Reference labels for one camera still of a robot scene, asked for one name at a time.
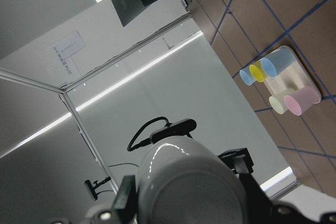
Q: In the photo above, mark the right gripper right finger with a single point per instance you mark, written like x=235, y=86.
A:
x=262, y=210

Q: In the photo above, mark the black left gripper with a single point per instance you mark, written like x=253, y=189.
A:
x=238, y=160

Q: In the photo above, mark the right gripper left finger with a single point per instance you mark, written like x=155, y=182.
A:
x=122, y=210

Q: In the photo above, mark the grey white plastic cup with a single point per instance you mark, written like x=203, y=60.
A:
x=180, y=181

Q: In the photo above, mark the pale green plastic cup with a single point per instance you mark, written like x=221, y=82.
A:
x=277, y=100

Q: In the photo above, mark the pink plastic cup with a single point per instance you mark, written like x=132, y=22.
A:
x=301, y=100

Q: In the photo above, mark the light blue plastic cup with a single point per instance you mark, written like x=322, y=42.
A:
x=246, y=76

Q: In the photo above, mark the yellow plastic cup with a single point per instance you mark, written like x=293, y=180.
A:
x=258, y=72

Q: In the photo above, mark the cream plastic tray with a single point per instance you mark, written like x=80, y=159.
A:
x=295, y=76

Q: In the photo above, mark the black wall-mounted camera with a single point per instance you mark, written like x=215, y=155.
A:
x=92, y=187

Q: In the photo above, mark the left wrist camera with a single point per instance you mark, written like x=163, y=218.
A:
x=180, y=128

